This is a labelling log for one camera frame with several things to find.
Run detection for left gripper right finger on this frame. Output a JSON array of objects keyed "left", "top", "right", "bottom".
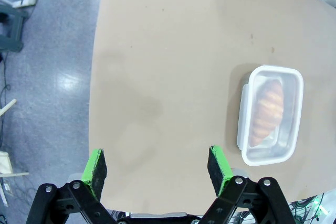
[{"left": 202, "top": 145, "right": 297, "bottom": 224}]

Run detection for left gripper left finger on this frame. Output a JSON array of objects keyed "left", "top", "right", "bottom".
[{"left": 25, "top": 148, "right": 118, "bottom": 224}]

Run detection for lidded container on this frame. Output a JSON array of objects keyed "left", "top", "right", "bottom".
[{"left": 237, "top": 64, "right": 305, "bottom": 167}]

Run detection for golden croissant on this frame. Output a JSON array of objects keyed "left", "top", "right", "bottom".
[{"left": 249, "top": 79, "right": 285, "bottom": 147}]

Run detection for light wooden stick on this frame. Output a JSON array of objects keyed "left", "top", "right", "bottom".
[{"left": 0, "top": 99, "right": 17, "bottom": 116}]

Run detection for dark grey metal stand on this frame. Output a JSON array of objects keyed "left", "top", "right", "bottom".
[{"left": 0, "top": 3, "right": 29, "bottom": 53}]

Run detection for white block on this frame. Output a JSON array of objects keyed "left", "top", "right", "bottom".
[{"left": 12, "top": 0, "right": 37, "bottom": 9}]

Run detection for light wooden frame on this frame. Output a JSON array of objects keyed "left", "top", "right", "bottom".
[{"left": 0, "top": 150, "right": 30, "bottom": 208}]

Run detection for cable bundle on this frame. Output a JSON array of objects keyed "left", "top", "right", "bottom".
[{"left": 288, "top": 192, "right": 336, "bottom": 224}]

